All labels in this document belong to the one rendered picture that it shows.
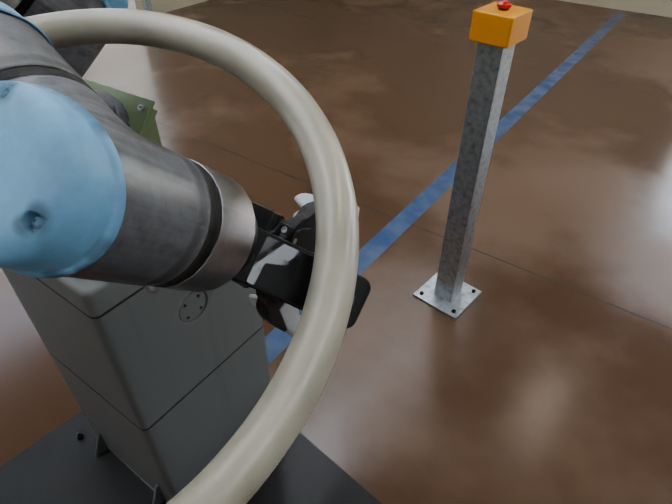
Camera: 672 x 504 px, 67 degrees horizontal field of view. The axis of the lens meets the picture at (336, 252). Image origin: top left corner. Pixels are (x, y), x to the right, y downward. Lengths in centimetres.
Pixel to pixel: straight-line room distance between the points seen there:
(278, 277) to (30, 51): 22
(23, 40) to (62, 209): 14
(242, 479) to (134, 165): 17
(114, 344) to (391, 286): 132
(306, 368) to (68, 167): 16
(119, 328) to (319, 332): 76
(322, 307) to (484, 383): 157
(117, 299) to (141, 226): 72
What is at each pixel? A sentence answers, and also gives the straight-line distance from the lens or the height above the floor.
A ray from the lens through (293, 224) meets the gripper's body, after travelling 44.
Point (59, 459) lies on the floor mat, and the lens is 183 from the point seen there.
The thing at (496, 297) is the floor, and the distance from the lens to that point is 216.
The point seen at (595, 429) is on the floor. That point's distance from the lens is 188.
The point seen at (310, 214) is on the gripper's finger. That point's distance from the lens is 46.
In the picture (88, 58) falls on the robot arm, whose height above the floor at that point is 118.
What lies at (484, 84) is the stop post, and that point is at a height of 89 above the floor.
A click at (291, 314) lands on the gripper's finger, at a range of 51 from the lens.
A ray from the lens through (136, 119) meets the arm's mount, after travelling 104.
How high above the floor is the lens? 146
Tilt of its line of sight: 40 degrees down
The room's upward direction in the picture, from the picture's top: straight up
